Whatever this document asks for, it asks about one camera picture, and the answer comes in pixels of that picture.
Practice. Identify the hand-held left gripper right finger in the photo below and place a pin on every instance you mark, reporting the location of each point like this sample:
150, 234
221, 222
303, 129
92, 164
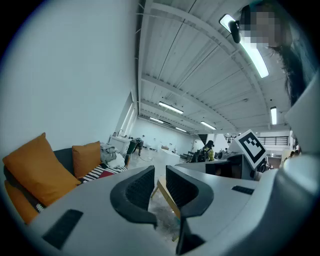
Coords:
203, 197

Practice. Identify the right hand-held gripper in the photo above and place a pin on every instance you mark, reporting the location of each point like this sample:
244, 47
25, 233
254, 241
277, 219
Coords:
251, 147

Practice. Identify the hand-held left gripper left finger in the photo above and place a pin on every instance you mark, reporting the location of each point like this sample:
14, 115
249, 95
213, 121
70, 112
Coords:
120, 197

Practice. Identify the dark sofa with orange seat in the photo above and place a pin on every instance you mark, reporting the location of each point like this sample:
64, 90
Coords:
63, 160

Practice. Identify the white counter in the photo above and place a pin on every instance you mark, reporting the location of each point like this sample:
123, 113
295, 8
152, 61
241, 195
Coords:
168, 156

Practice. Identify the black and white patterned blanket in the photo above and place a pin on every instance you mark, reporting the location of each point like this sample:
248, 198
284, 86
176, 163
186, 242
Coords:
96, 173

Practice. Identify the oval wooden table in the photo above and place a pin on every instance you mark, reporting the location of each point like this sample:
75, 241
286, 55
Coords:
167, 195

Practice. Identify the white crumpled cloth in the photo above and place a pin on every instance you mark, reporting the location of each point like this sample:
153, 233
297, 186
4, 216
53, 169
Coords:
117, 161

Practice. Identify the long ceiling light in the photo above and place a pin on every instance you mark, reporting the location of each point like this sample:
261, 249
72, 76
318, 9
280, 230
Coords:
171, 107
156, 120
273, 115
181, 129
208, 125
252, 53

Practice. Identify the grey crumpled cloth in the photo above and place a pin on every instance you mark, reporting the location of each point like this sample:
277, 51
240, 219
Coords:
108, 151

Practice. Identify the dark green bin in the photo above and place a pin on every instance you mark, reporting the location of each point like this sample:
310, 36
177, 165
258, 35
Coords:
130, 149

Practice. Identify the orange cushion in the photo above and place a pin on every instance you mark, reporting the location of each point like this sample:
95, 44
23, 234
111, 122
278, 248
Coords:
86, 158
37, 170

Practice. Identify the white cabinet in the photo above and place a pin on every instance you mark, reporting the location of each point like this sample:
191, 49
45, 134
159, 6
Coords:
118, 143

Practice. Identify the black tripod stand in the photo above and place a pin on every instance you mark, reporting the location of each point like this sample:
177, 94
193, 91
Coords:
138, 146

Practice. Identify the black railing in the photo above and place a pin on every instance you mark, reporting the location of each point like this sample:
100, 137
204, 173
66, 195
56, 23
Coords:
273, 140

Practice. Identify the person's light striped shirt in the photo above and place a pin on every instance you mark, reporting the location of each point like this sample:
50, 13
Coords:
305, 110

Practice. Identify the person's face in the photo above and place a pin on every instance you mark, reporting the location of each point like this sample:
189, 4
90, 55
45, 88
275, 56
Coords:
262, 27

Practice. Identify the black head-mounted camera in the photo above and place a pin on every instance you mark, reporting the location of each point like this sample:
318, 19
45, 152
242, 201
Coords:
235, 31

